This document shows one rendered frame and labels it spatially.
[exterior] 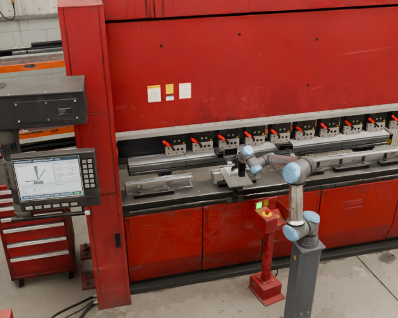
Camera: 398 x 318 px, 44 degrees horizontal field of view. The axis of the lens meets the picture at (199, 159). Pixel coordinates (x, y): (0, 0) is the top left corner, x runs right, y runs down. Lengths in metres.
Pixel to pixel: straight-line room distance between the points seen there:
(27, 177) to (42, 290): 1.64
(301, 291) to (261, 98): 1.38
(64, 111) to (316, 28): 1.80
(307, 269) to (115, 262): 1.37
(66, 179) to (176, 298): 1.63
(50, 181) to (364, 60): 2.32
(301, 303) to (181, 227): 1.02
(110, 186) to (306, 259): 1.40
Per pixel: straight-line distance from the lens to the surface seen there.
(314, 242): 3.37
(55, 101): 2.67
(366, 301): 4.26
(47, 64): 4.98
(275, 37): 3.43
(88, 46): 2.96
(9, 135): 2.89
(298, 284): 3.56
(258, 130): 3.64
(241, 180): 3.59
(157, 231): 3.75
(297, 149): 4.18
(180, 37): 3.23
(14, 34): 7.53
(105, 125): 3.14
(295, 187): 3.04
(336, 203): 4.16
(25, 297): 4.30
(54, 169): 2.83
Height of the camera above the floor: 2.88
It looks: 29 degrees down
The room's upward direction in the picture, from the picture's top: straight up
